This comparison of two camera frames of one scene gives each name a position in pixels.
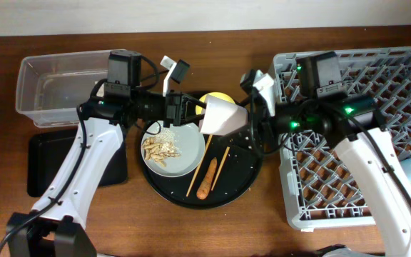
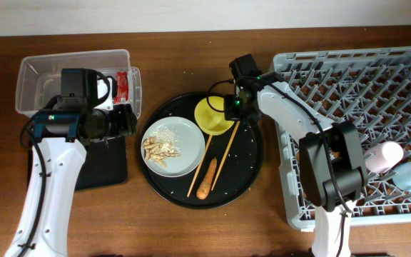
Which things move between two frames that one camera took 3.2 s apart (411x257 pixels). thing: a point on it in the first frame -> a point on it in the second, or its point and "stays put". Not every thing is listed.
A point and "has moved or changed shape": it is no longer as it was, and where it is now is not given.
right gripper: (264, 122) -> (230, 111)
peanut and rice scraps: (160, 146) stays put
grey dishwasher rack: (322, 186) stays put
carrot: (206, 182) stays put
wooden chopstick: (199, 165) stays put
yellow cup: (200, 109) has moved or changed shape
